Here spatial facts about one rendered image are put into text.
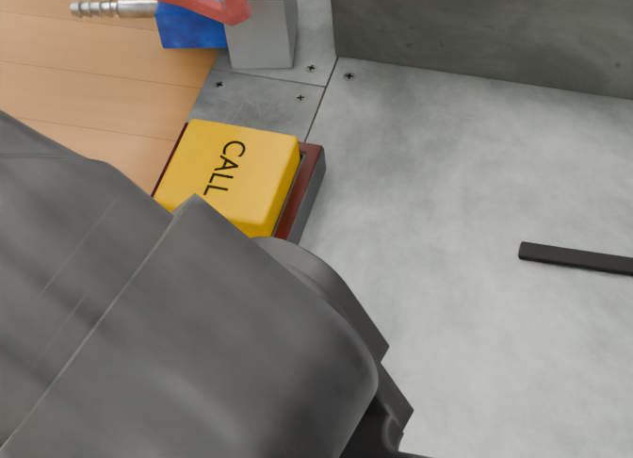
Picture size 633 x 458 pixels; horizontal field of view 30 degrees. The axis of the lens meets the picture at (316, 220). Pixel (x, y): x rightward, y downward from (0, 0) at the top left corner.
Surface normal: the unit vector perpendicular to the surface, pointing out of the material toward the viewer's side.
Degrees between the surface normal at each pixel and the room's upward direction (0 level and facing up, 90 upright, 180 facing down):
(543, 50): 90
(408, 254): 0
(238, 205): 0
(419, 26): 90
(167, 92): 0
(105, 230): 37
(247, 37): 90
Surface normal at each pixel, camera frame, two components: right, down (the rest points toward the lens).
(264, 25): -0.06, 0.79
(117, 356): 0.47, -0.29
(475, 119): -0.08, -0.61
